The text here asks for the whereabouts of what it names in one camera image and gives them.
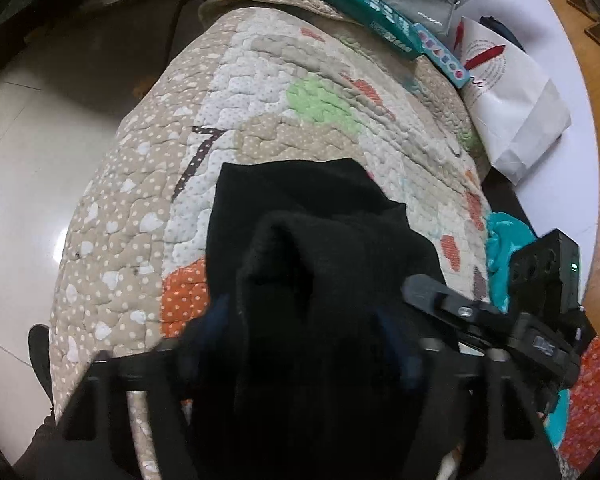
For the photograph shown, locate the person's leg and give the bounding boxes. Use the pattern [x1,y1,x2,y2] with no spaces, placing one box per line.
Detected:
[10,407,68,480]

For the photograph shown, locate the teal box with shapes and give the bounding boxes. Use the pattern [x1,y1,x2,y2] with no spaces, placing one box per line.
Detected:
[412,22,471,90]

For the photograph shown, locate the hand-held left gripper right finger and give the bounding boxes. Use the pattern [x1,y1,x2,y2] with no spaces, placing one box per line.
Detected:
[375,305,563,480]

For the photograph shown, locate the green paper ream pack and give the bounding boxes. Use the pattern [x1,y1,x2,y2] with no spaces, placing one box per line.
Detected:
[286,0,426,61]

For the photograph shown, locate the white paper bag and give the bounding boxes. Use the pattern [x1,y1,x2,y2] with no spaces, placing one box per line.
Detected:
[450,15,572,186]

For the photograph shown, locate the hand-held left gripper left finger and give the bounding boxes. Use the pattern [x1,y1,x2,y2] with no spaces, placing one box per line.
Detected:
[55,294,232,480]

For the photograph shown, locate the black pants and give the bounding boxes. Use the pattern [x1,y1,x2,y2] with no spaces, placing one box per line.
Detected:
[180,157,461,480]

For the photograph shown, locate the beige patchwork quilt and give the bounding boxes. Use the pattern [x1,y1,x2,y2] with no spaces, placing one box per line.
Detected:
[47,0,600,480]

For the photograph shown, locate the teal star fleece blanket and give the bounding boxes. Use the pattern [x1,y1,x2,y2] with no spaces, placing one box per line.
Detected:
[485,211,571,446]

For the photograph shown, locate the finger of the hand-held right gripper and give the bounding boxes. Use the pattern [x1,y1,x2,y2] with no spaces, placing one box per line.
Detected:
[401,274,518,346]

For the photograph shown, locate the person's black shoe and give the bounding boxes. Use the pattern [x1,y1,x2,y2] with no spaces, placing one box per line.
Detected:
[27,324,56,411]

